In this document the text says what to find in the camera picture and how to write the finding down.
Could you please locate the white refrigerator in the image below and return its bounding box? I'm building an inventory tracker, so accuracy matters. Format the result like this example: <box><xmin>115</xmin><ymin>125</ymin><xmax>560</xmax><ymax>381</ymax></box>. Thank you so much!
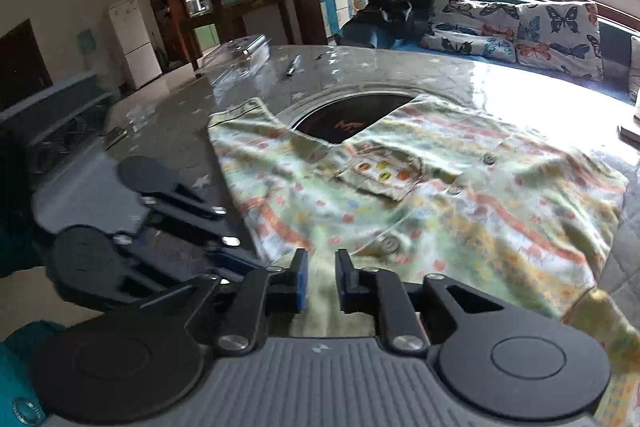
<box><xmin>108</xmin><ymin>0</ymin><xmax>162</xmax><ymax>89</ymax></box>

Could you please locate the floral button shirt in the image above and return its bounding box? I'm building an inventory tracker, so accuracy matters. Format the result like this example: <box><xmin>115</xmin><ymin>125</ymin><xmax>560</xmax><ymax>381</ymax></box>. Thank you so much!
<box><xmin>207</xmin><ymin>94</ymin><xmax>640</xmax><ymax>424</ymax></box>

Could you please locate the dark wooden door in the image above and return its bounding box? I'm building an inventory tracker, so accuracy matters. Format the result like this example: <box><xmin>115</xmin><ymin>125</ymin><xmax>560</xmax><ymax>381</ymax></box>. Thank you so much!
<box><xmin>0</xmin><ymin>19</ymin><xmax>54</xmax><ymax>108</ymax></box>

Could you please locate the black round induction cooktop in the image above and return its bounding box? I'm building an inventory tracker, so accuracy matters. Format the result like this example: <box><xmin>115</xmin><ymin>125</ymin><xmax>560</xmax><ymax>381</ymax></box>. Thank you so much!
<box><xmin>276</xmin><ymin>79</ymin><xmax>426</xmax><ymax>146</ymax></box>

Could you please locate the clear plastic box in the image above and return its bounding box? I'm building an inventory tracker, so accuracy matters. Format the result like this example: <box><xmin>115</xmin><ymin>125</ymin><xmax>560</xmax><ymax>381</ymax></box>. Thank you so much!
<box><xmin>197</xmin><ymin>34</ymin><xmax>272</xmax><ymax>84</ymax></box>

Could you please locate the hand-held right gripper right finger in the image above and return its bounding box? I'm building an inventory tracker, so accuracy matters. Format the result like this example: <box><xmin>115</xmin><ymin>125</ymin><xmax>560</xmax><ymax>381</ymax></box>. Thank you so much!
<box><xmin>335</xmin><ymin>249</ymin><xmax>506</xmax><ymax>354</ymax></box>

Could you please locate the small dark flat object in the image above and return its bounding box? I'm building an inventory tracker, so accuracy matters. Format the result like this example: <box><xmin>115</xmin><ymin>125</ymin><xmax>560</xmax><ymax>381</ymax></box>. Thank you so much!
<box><xmin>102</xmin><ymin>127</ymin><xmax>129</xmax><ymax>150</ymax></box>

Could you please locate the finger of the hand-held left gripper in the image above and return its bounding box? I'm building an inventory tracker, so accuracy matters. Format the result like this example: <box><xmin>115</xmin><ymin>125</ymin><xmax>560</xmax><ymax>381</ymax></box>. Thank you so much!
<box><xmin>114</xmin><ymin>229</ymin><xmax>275</xmax><ymax>290</ymax></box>
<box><xmin>142</xmin><ymin>188</ymin><xmax>243</xmax><ymax>250</ymax></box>

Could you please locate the dark wooden side table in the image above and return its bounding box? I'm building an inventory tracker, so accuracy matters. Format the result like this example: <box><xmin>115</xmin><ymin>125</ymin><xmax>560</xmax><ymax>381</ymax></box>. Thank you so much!
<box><xmin>220</xmin><ymin>0</ymin><xmax>297</xmax><ymax>48</ymax></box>

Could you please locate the grey cushion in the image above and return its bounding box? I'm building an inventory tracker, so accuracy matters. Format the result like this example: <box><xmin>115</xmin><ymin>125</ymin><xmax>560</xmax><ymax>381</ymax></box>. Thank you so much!
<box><xmin>627</xmin><ymin>34</ymin><xmax>640</xmax><ymax>104</ymax></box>

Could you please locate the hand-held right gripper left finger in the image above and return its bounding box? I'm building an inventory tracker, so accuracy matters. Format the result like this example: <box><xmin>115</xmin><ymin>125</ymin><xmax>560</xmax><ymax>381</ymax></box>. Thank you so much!
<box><xmin>137</xmin><ymin>249</ymin><xmax>309</xmax><ymax>356</ymax></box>

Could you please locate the black bag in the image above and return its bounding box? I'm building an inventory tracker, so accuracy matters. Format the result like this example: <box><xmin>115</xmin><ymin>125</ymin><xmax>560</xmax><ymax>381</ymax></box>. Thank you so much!
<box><xmin>367</xmin><ymin>0</ymin><xmax>437</xmax><ymax>40</ymax></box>

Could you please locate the blue cabinet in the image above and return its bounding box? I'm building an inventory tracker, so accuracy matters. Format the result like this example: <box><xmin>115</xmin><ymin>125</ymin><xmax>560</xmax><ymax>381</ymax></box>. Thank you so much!
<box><xmin>317</xmin><ymin>0</ymin><xmax>355</xmax><ymax>38</ymax></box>

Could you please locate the butterfly print cushion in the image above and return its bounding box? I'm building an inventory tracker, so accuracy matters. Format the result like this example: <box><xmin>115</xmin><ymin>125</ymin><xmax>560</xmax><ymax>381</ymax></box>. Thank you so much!
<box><xmin>432</xmin><ymin>0</ymin><xmax>522</xmax><ymax>38</ymax></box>
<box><xmin>420</xmin><ymin>23</ymin><xmax>517</xmax><ymax>64</ymax></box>
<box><xmin>515</xmin><ymin>1</ymin><xmax>605</xmax><ymax>83</ymax></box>

